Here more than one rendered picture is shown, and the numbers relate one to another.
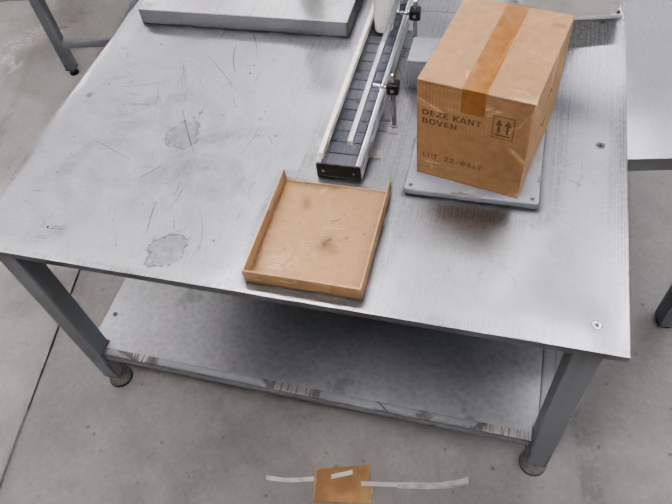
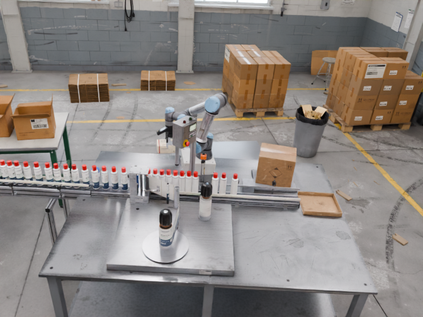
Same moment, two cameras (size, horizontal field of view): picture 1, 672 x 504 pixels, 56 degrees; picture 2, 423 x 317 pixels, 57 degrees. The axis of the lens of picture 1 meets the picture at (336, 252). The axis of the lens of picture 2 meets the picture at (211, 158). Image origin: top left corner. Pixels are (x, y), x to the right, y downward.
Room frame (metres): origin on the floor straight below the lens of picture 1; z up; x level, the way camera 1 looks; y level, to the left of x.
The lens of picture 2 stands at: (2.70, 1.96, 2.73)
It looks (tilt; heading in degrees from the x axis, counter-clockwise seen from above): 31 degrees down; 247
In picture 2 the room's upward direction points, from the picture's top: 4 degrees clockwise
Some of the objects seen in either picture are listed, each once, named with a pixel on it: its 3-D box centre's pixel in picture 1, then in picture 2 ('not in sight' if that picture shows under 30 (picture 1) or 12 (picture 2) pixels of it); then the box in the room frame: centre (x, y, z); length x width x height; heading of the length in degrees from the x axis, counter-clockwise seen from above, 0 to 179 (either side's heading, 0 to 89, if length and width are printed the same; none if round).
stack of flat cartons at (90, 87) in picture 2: not in sight; (89, 87); (2.23, -4.63, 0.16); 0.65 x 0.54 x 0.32; 173
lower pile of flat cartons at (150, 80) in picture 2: not in sight; (157, 80); (0.95, -4.88, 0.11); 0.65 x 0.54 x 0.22; 166
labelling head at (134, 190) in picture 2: not in sight; (140, 183); (2.24, -0.42, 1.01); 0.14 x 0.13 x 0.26; 158
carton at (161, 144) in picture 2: not in sight; (166, 146); (1.88, -0.95, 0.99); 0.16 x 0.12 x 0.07; 169
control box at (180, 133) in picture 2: not in sight; (184, 132); (1.88, -0.46, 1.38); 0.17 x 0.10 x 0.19; 33
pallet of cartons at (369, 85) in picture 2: not in sight; (372, 88); (-2.05, -2.58, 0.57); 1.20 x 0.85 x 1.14; 171
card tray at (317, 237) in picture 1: (319, 229); (319, 203); (0.88, 0.03, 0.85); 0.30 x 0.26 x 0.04; 158
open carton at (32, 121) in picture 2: not in sight; (34, 116); (2.97, -1.91, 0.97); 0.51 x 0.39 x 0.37; 84
